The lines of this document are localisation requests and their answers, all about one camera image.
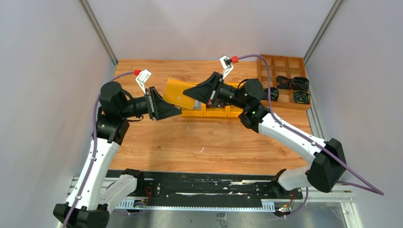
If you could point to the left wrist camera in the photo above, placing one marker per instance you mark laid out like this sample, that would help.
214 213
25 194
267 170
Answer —
141 78

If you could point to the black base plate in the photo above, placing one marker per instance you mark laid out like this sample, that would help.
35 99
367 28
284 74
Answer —
208 190

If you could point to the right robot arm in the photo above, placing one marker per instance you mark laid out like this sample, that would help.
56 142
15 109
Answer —
325 158

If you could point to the grey cards in left bin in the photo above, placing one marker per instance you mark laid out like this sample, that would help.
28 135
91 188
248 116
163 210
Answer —
197 105

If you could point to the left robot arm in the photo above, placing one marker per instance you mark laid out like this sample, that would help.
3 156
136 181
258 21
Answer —
88 206

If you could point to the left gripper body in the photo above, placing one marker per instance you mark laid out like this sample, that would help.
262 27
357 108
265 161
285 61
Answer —
150 103

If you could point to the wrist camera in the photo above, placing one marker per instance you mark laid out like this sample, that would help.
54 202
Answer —
227 65
141 78

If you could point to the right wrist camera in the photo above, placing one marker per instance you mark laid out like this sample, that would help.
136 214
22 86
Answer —
227 65

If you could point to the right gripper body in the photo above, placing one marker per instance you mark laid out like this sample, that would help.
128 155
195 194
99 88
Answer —
215 89

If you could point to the aluminium frame rail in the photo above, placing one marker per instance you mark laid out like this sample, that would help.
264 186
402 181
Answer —
280 209

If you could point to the yellow three-compartment bin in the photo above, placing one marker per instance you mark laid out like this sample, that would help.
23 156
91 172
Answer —
217 110

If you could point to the wooden compartment tray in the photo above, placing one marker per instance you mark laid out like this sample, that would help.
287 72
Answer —
286 79

